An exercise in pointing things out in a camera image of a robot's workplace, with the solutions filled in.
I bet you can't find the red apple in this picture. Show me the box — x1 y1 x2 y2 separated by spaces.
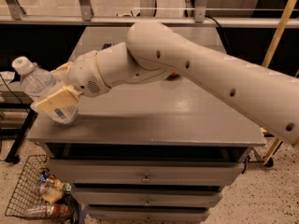
168 73 179 78

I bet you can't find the grey drawer cabinet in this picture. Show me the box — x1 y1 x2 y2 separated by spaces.
26 26 267 224

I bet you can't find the bottle with yellow contents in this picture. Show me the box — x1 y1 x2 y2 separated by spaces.
36 175 72 203

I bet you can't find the black wire basket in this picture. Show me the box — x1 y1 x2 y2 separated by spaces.
4 154 78 221

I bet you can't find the bottle with red contents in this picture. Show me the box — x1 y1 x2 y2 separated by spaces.
25 203 73 218

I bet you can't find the black cable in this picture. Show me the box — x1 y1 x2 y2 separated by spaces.
0 73 31 114

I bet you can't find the grey metal railing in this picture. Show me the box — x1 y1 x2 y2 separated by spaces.
1 0 298 28

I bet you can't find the clear plastic water bottle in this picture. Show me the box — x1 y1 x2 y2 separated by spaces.
12 56 78 124

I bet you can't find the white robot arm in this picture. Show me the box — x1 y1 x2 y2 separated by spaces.
35 21 299 145

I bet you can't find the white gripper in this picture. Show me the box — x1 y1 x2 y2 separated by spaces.
35 50 110 113

